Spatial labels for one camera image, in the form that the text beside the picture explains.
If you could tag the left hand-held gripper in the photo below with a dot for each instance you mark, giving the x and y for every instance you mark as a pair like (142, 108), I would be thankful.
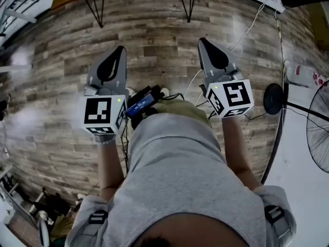
(99, 112)

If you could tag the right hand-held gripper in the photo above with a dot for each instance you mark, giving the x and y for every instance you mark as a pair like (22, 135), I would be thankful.
(235, 95)

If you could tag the person's left forearm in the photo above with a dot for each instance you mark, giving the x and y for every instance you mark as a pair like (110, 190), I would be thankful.
(109, 163)

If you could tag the person's right forearm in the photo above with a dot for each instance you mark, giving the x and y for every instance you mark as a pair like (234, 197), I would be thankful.
(236, 148)

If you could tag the person's left white shoe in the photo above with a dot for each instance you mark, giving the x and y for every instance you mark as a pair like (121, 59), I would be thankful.
(131, 91)

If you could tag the person's white shoe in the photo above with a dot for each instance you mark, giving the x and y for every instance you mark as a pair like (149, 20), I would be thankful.
(165, 91)
(131, 91)

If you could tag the black hairpin table leg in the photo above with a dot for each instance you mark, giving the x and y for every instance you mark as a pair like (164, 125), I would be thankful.
(189, 6)
(99, 11)

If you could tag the person's right white shoe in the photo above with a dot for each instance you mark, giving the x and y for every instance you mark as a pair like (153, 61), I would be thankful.
(165, 91)

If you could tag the khaki trousers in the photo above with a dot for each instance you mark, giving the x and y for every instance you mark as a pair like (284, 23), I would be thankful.
(180, 108)

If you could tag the clear plastic bottle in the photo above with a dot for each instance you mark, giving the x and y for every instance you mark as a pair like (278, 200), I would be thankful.
(300, 72)

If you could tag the brown cardboard box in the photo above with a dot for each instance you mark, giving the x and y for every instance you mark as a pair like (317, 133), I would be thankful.
(320, 27)

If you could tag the black metal railing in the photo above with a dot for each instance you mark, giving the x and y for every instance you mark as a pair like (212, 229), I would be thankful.
(18, 6)

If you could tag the grey t-shirt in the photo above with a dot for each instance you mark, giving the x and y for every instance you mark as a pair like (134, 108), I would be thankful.
(174, 168)

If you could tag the person's bare neck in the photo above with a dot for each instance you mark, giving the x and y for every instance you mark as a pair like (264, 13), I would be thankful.
(192, 228)

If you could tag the black pedestal fan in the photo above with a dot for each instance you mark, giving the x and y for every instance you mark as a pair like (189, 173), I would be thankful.
(273, 99)

